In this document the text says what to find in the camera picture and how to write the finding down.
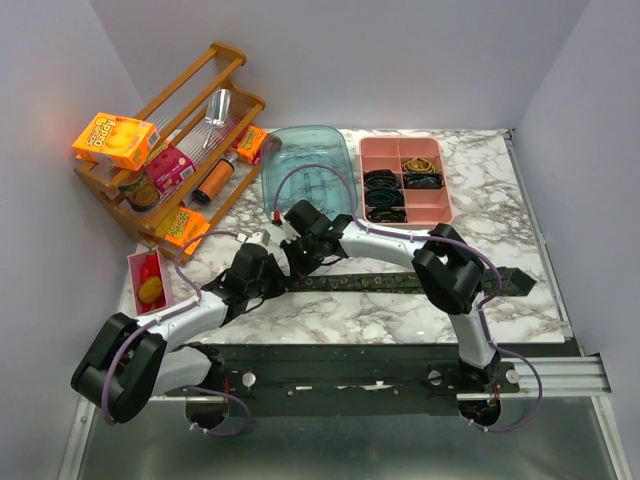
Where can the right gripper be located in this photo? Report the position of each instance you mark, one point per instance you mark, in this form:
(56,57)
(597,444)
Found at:
(296,268)

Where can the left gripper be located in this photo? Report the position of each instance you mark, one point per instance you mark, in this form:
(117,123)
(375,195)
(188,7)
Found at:
(280,283)

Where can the teal transparent plastic tray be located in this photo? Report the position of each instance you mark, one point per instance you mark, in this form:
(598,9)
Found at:
(309,163)

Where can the dark patterned necktie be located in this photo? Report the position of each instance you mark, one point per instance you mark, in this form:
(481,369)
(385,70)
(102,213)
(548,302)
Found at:
(514,283)

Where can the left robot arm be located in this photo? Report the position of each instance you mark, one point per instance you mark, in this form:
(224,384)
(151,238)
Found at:
(160,340)

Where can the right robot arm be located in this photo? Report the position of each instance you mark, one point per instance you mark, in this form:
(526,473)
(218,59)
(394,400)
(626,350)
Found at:
(449,271)

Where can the rolled dark gold tie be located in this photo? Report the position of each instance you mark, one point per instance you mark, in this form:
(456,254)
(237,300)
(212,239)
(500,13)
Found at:
(386,215)

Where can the rolled teal tie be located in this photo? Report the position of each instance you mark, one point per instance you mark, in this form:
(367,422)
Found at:
(384,197)

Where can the rolled black tie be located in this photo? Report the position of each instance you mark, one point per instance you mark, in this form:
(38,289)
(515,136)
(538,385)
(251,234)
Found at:
(381,178)

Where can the orange box lower shelf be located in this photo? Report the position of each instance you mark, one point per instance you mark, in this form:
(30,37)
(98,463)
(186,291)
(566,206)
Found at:
(181,226)

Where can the orange bottle black cap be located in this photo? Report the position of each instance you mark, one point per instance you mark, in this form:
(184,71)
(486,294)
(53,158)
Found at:
(216,180)

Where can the red toy pepper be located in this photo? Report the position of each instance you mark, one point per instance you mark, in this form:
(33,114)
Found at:
(150,267)

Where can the pink divided organizer box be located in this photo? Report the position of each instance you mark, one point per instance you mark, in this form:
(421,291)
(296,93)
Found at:
(424,208)

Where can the yellow toy fruit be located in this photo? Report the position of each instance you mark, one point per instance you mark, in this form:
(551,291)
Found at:
(150,291)

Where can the rolled dark blue tie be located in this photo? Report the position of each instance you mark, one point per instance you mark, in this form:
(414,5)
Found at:
(421,180)

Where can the wooden tiered rack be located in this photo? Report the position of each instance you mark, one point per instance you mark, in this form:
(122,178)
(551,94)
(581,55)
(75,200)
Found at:
(187,131)

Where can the small orange box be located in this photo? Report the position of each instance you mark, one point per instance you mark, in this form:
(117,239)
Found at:
(249,143)

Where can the small pink bin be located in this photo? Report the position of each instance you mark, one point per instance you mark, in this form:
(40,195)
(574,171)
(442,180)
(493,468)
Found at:
(134,263)

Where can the pink sponge box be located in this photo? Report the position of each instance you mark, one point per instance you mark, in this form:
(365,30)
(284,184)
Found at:
(167,167)

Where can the dark round can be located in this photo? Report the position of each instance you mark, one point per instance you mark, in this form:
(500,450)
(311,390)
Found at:
(141,193)

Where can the large orange sponge box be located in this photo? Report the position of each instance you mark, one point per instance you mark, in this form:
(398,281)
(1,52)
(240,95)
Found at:
(116,141)

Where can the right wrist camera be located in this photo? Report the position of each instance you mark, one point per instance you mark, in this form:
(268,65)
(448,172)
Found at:
(288,232)

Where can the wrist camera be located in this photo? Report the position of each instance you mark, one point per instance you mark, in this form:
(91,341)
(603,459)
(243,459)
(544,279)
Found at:
(288,232)
(261,237)

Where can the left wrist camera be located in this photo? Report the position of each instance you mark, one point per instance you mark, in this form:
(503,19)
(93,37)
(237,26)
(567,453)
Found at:
(261,237)

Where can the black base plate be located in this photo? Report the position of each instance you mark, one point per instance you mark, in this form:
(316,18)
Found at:
(306,360)

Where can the aluminium rail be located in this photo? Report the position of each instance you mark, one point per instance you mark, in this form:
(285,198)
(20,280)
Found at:
(560,375)

